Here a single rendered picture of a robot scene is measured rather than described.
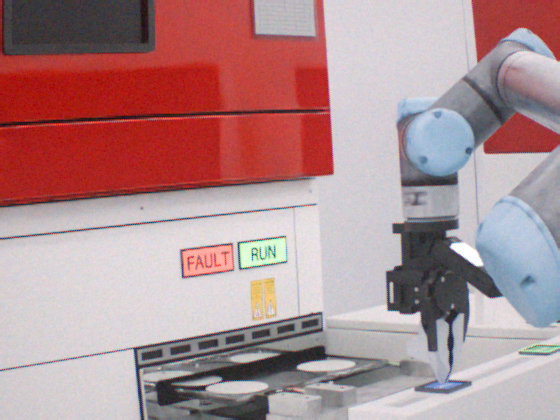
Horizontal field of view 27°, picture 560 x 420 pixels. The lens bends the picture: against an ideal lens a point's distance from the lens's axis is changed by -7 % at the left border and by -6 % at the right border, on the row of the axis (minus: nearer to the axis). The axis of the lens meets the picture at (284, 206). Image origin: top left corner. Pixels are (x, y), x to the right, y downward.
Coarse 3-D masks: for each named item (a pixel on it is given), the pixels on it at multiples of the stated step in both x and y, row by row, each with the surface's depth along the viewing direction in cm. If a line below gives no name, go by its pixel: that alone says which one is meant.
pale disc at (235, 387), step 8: (216, 384) 194; (224, 384) 194; (232, 384) 194; (240, 384) 194; (248, 384) 193; (256, 384) 193; (264, 384) 193; (216, 392) 188; (224, 392) 187; (232, 392) 187; (240, 392) 187
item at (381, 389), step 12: (372, 384) 197; (384, 384) 196; (396, 384) 195; (408, 384) 194; (420, 384) 194; (360, 396) 188; (372, 396) 187; (384, 396) 187; (324, 408) 181; (336, 408) 180; (348, 408) 181
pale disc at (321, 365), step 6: (324, 360) 211; (330, 360) 211; (336, 360) 211; (342, 360) 210; (300, 366) 207; (306, 366) 207; (312, 366) 207; (318, 366) 206; (324, 366) 206; (330, 366) 206; (336, 366) 205; (342, 366) 205; (348, 366) 204
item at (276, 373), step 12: (264, 360) 216; (276, 360) 215; (288, 360) 214; (300, 360) 214; (312, 360) 212; (348, 360) 210; (360, 360) 209; (204, 372) 205; (216, 372) 205; (228, 372) 205; (240, 372) 205; (252, 372) 204; (264, 372) 203; (276, 372) 203; (288, 372) 203; (300, 372) 202; (312, 372) 201; (324, 372) 200; (336, 372) 199; (168, 384) 195; (276, 384) 192; (288, 384) 191; (228, 396) 184; (240, 396) 184
